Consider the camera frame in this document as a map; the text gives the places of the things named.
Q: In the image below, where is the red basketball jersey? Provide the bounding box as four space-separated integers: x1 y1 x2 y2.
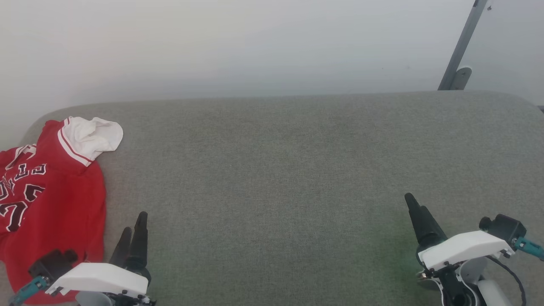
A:
0 116 124 305

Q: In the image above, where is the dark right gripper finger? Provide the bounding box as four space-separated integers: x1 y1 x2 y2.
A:
404 193 422 246
418 206 448 253

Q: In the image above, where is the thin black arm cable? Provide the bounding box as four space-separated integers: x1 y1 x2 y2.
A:
486 254 527 306

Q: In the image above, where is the teal camera connector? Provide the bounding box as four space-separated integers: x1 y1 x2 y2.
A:
10 275 50 305
512 237 544 261

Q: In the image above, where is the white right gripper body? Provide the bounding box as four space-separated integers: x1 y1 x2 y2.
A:
416 230 516 306

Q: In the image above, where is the teal left camera connector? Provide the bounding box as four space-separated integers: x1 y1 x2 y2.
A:
10 275 50 305

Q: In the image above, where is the grey padded chair back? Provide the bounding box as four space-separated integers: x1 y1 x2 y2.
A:
0 90 544 306

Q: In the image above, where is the grey metal pole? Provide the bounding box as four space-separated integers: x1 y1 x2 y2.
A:
438 0 489 91

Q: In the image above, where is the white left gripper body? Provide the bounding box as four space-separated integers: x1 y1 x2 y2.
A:
45 255 156 306

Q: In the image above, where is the teal right camera connector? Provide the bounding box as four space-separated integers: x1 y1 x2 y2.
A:
512 237 544 261

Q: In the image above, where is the grey pole bracket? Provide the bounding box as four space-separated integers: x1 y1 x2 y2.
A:
450 67 473 91

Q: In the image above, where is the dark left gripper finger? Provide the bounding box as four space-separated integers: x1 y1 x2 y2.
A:
127 211 150 272
109 227 133 267

